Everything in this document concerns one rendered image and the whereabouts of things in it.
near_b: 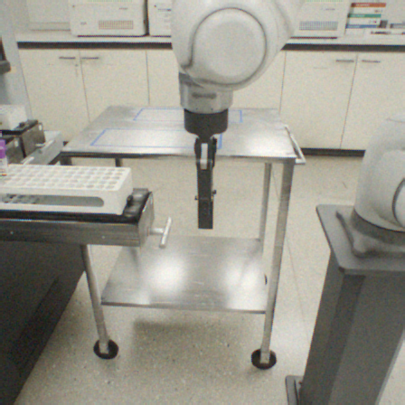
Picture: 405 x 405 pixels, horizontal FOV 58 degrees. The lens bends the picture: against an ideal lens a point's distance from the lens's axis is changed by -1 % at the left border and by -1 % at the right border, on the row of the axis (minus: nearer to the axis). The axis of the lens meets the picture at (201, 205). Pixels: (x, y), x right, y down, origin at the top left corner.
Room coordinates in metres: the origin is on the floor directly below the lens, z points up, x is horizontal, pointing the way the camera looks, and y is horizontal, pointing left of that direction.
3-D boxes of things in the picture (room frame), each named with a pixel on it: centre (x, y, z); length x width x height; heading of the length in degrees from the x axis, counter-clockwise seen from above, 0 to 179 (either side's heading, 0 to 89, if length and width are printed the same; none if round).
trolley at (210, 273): (1.10, 0.05, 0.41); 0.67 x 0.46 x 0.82; 86
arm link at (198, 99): (0.62, -0.01, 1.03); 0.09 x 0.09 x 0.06
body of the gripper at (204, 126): (0.62, -0.01, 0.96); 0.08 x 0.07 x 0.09; 176
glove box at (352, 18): (3.28, -1.28, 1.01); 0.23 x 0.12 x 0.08; 85
